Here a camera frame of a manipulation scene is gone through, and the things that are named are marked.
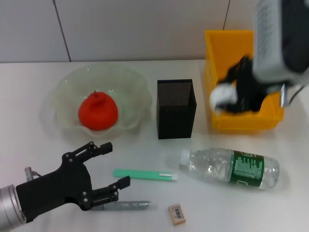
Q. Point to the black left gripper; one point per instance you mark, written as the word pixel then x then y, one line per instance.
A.
pixel 60 188

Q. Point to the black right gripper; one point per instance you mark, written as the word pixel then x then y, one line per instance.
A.
pixel 248 91

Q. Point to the white paper ball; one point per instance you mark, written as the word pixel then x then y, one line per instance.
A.
pixel 222 95

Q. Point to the mint green pen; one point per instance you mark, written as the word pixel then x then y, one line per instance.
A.
pixel 135 174

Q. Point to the red-orange fruit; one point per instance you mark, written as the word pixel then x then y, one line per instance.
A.
pixel 99 113

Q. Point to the clear water bottle green label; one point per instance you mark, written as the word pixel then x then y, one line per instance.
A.
pixel 212 166

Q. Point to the silver glitter pen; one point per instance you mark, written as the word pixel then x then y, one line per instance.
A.
pixel 135 205

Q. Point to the black mesh pen holder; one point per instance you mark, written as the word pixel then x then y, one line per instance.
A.
pixel 176 120

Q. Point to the translucent wavy fruit plate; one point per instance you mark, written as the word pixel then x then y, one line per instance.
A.
pixel 130 96

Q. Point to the beige eraser with barcode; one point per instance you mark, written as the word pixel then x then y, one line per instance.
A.
pixel 177 215

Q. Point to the yellow plastic storage bin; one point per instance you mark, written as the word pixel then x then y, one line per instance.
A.
pixel 222 46

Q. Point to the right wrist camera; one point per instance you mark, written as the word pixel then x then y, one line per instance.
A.
pixel 268 48

